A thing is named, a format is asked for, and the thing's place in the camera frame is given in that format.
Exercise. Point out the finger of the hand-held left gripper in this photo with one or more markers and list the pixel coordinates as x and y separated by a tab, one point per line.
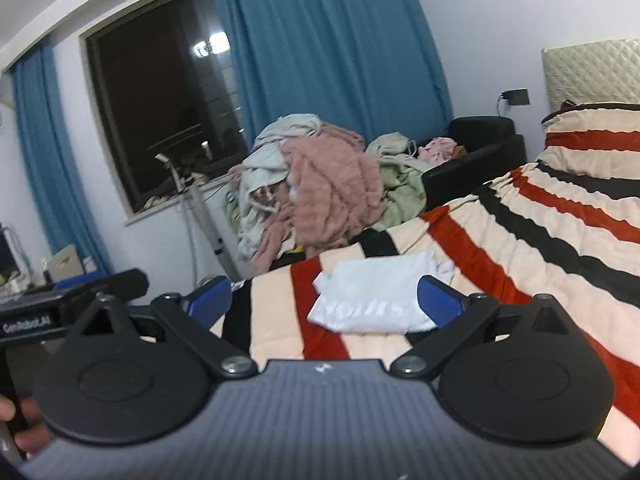
127	284

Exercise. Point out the white t-shirt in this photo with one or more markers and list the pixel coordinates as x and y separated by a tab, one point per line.
372	290

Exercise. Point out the pale green cloth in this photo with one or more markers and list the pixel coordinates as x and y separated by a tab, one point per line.
400	185

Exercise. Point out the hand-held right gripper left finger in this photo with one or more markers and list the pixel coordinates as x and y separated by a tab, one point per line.
211	300

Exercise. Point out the pink fuzzy blanket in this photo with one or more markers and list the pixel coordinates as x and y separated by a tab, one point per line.
330	185

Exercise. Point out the red black striped blanket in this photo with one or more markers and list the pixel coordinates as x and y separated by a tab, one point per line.
525	240

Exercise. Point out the small pink cloth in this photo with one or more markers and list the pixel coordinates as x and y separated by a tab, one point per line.
437	149

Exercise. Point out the beige storage box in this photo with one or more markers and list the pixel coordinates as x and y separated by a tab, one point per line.
65	261

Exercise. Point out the black sofa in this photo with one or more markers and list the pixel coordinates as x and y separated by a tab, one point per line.
475	155

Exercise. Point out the dark window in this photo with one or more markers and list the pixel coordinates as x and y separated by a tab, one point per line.
155	100

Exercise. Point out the wall plug charger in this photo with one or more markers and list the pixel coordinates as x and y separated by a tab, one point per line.
516	97

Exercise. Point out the quilted beige headboard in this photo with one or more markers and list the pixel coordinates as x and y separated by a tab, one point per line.
590	75

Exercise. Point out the blue curtain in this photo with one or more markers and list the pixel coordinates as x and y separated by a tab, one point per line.
60	160
325	45

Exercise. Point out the person's left hand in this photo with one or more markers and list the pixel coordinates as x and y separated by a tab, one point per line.
27	422

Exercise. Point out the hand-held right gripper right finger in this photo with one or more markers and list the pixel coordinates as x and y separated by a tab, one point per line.
440	300

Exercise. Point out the white pole stand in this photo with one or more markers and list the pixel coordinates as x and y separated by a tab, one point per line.
190	200

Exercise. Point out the grey-white cloth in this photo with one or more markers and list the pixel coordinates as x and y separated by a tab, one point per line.
265	165

